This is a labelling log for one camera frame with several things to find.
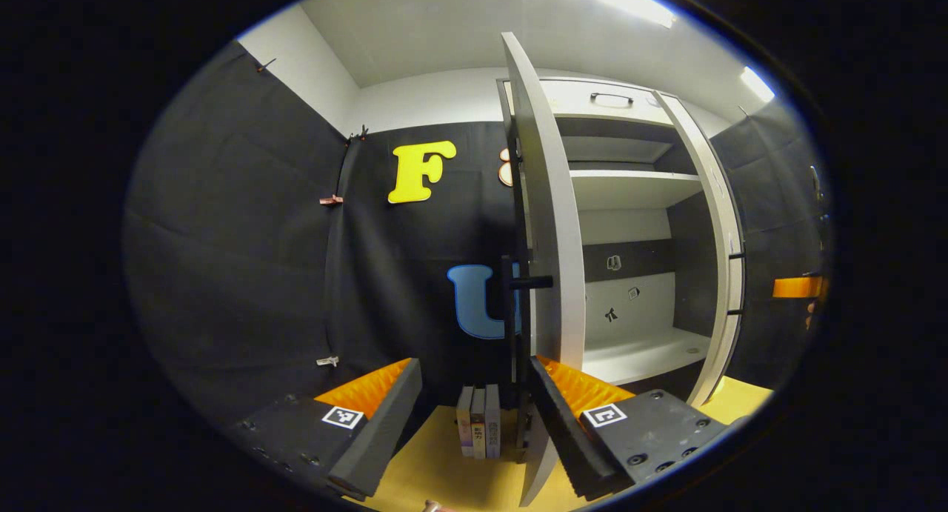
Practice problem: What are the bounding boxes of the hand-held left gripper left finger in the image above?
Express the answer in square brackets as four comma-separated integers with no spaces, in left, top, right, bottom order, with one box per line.
[226,358,423,499]

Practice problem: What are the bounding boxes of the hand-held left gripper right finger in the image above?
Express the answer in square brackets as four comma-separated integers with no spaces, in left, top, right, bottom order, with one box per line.
[529,355,732,502]

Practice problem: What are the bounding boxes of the white cabinet door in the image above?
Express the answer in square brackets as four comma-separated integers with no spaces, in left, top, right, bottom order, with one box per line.
[500,32,587,507]
[652,90,747,409]

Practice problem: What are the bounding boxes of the white and grey cabinet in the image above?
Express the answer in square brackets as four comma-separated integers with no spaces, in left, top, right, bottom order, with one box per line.
[496,75,741,396]

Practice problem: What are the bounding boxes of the black backdrop cloth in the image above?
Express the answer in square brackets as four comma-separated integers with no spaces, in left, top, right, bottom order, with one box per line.
[710,97,827,391]
[122,41,534,424]

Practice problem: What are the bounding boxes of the small ceiling light panel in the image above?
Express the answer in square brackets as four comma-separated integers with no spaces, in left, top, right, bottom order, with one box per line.
[739,65,776,104]

